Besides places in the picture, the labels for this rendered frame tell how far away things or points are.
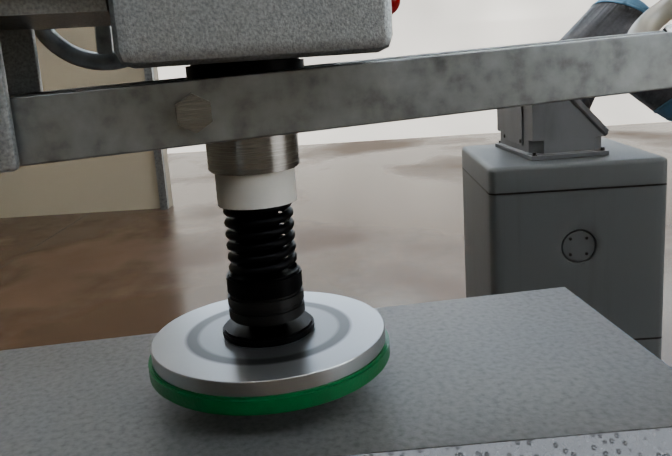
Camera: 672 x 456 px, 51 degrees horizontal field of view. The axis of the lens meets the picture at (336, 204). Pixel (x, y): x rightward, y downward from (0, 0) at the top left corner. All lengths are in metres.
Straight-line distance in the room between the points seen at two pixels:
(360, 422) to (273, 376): 0.09
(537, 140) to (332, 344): 1.15
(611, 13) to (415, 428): 1.37
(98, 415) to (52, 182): 5.46
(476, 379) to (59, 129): 0.42
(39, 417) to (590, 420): 0.48
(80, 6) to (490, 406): 0.45
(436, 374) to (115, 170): 5.33
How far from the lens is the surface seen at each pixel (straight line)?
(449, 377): 0.68
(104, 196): 5.99
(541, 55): 0.64
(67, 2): 0.53
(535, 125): 1.69
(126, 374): 0.76
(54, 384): 0.77
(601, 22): 1.81
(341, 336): 0.63
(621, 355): 0.75
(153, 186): 5.86
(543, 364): 0.72
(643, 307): 1.79
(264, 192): 0.59
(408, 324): 0.81
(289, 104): 0.56
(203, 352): 0.63
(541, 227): 1.66
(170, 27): 0.50
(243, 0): 0.51
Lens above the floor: 1.12
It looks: 12 degrees down
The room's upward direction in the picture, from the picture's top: 4 degrees counter-clockwise
